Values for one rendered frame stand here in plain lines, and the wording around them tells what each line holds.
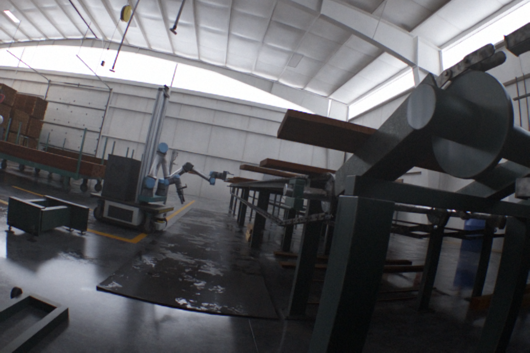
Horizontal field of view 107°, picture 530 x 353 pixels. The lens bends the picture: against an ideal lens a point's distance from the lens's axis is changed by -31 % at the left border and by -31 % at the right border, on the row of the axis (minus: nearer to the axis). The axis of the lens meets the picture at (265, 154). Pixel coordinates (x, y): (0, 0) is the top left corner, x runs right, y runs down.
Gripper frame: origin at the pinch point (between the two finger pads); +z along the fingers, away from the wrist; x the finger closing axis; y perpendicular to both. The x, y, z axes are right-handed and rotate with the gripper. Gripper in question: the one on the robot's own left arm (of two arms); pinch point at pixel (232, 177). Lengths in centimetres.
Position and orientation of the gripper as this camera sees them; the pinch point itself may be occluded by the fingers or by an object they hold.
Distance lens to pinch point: 389.4
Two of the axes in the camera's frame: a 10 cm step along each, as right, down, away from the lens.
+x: -1.6, 9.8, -1.3
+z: 9.9, 1.6, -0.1
